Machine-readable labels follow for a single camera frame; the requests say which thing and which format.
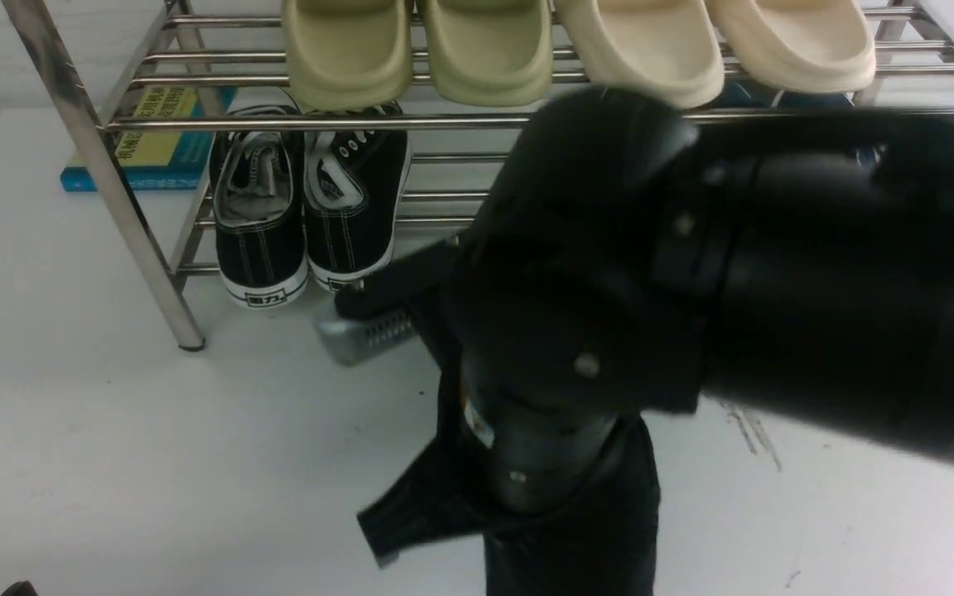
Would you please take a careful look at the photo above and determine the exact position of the right cream foam slipper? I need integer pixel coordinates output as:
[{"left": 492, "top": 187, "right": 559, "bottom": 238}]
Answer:
[{"left": 706, "top": 1, "right": 877, "bottom": 94}]

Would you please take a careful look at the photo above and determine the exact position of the stainless steel shoe rack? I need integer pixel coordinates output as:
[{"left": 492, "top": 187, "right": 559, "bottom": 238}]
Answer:
[{"left": 2, "top": 1, "right": 954, "bottom": 353}]

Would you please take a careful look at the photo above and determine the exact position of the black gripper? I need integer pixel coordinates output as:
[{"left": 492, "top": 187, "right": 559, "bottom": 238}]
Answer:
[{"left": 315, "top": 242, "right": 635, "bottom": 518}]

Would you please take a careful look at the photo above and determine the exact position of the dark object at corner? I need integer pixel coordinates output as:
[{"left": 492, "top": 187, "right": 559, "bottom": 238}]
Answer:
[{"left": 0, "top": 580, "right": 39, "bottom": 596}]

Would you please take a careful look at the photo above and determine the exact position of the cream foam slipper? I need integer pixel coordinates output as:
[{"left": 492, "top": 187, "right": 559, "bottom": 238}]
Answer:
[
  {"left": 706, "top": 1, "right": 877, "bottom": 94},
  {"left": 554, "top": 1, "right": 725, "bottom": 109}
]

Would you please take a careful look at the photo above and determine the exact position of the green foam slipper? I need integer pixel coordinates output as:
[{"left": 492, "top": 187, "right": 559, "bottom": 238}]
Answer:
[
  {"left": 417, "top": 1, "right": 553, "bottom": 107},
  {"left": 281, "top": 1, "right": 414, "bottom": 112}
]

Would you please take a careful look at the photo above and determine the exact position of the left green foam slipper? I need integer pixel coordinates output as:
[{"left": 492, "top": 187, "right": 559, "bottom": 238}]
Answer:
[{"left": 281, "top": 1, "right": 414, "bottom": 112}]

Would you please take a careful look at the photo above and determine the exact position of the black canvas sneaker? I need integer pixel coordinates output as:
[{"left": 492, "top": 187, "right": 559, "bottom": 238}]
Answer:
[
  {"left": 303, "top": 129, "right": 412, "bottom": 291},
  {"left": 207, "top": 131, "right": 310, "bottom": 310}
]

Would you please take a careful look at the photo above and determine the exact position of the yellow and blue book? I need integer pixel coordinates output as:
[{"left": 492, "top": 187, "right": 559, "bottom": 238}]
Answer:
[{"left": 60, "top": 84, "right": 238, "bottom": 194}]

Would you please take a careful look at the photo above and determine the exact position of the left cream foam slipper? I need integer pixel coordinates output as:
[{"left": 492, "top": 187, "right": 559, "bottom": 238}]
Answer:
[{"left": 554, "top": 1, "right": 725, "bottom": 109}]

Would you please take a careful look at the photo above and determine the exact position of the right black canvas sneaker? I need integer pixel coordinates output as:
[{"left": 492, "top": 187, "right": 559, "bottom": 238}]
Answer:
[{"left": 303, "top": 129, "right": 412, "bottom": 291}]

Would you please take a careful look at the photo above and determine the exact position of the right green foam slipper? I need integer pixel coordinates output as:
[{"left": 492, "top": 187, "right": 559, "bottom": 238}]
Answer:
[{"left": 417, "top": 1, "right": 553, "bottom": 107}]

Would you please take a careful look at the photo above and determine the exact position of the black mesh sneaker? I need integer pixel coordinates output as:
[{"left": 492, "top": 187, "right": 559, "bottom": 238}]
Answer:
[{"left": 357, "top": 363, "right": 660, "bottom": 595}]

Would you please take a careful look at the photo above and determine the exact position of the left black canvas sneaker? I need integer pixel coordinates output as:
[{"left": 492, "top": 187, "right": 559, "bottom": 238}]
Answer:
[{"left": 207, "top": 131, "right": 310, "bottom": 310}]

